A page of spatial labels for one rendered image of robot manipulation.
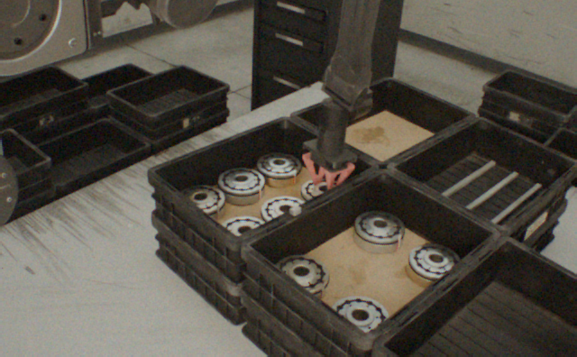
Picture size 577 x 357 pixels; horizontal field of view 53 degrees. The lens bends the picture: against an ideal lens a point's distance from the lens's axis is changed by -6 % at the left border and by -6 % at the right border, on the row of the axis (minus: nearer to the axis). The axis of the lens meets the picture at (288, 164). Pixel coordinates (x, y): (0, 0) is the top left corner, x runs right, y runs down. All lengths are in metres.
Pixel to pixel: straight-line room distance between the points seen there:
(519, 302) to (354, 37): 0.58
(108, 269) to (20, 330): 0.24
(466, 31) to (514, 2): 0.44
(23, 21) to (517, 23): 4.05
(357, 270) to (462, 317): 0.22
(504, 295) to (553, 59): 3.29
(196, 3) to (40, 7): 0.18
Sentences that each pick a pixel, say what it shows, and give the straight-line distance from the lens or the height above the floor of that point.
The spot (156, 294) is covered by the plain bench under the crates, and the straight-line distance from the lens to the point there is 1.30.
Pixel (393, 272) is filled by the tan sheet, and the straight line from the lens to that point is 1.18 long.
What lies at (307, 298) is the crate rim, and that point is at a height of 0.93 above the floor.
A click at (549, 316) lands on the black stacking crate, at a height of 0.83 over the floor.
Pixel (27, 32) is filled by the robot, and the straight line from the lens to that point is 0.55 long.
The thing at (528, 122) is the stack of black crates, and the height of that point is 0.51.
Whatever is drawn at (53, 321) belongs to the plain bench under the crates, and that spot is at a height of 0.70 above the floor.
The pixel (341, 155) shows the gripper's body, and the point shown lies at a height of 0.97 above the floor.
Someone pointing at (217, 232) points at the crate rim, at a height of 0.92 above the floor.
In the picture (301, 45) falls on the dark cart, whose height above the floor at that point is 0.64.
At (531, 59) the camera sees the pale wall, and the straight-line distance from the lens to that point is 4.44.
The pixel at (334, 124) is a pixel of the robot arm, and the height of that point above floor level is 1.04.
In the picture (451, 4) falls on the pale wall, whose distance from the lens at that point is 4.60.
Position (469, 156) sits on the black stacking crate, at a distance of 1.61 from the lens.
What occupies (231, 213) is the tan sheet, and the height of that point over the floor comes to 0.83.
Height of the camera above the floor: 1.60
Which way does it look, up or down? 32 degrees down
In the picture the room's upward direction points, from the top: 4 degrees clockwise
